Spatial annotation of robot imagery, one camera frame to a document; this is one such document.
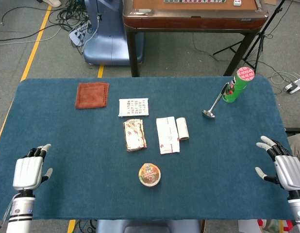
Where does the blue robot base column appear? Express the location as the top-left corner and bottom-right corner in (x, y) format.
(82, 0), (145, 66)

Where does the white box with small pictures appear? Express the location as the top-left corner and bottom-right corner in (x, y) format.
(118, 98), (150, 118)

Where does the white foot pedal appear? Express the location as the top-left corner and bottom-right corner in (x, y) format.
(283, 77), (300, 94)

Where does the white paper roll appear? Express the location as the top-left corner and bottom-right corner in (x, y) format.
(176, 117), (190, 142)

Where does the white wet wipes pack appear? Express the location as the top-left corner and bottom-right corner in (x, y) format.
(156, 116), (181, 155)

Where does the hanging black pendant cable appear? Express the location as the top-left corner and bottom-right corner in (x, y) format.
(96, 0), (103, 24)

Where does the cream red snack packet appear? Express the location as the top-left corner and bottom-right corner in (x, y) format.
(123, 118), (148, 152)

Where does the green chips can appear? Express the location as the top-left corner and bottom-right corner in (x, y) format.
(222, 67), (255, 104)

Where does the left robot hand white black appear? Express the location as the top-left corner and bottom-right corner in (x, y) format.
(12, 143), (53, 191)

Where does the blue felt table cover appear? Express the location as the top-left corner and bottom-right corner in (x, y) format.
(0, 77), (295, 221)

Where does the black tripod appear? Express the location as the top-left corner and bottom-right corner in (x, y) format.
(213, 0), (286, 76)

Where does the black floor cable bundle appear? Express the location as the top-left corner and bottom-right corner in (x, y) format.
(56, 0), (92, 32)

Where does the row of face-up mahjong tiles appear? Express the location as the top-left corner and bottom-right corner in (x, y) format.
(164, 0), (226, 4)

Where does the metal ladle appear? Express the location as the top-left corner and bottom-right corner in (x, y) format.
(201, 82), (230, 119)

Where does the brown mahjong table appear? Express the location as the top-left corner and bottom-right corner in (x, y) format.
(122, 0), (269, 78)

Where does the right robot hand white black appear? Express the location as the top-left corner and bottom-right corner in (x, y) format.
(255, 135), (300, 192)

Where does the grey blue robot torso base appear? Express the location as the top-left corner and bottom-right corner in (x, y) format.
(95, 219), (201, 233)

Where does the orange folded towel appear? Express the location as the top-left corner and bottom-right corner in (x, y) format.
(75, 82), (110, 110)

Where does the white power strip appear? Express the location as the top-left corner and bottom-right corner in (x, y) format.
(68, 23), (94, 47)

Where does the yellow jelly cup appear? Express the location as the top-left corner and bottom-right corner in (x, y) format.
(138, 163), (162, 187)

